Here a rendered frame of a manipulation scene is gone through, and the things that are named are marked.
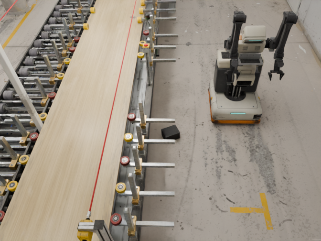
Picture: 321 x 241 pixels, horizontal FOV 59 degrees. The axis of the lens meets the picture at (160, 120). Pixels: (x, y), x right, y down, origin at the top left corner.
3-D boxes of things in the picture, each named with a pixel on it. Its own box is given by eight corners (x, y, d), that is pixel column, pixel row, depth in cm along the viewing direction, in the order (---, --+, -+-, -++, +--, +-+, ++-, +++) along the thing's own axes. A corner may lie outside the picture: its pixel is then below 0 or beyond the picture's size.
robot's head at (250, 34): (241, 29, 289) (244, 25, 274) (262, 29, 288) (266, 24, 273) (241, 43, 290) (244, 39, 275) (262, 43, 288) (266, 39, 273)
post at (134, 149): (142, 177, 250) (136, 145, 214) (142, 181, 248) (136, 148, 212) (138, 177, 250) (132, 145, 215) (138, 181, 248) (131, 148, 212)
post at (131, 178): (139, 202, 232) (133, 171, 196) (139, 207, 229) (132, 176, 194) (135, 202, 232) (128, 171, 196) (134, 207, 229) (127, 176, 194)
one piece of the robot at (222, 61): (211, 87, 399) (218, 34, 338) (251, 87, 396) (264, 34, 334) (213, 103, 377) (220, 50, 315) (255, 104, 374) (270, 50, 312)
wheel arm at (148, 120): (175, 121, 273) (175, 117, 270) (175, 123, 270) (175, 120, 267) (130, 120, 275) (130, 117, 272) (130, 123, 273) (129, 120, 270)
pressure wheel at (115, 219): (123, 229, 206) (120, 223, 197) (112, 230, 206) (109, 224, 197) (123, 219, 211) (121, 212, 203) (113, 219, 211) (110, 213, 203)
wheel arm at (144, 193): (174, 193, 225) (174, 191, 222) (174, 197, 223) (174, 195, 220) (120, 192, 228) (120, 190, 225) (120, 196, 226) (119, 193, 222)
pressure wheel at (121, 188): (120, 200, 222) (117, 192, 213) (115, 191, 226) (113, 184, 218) (129, 195, 224) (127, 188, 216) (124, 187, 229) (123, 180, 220)
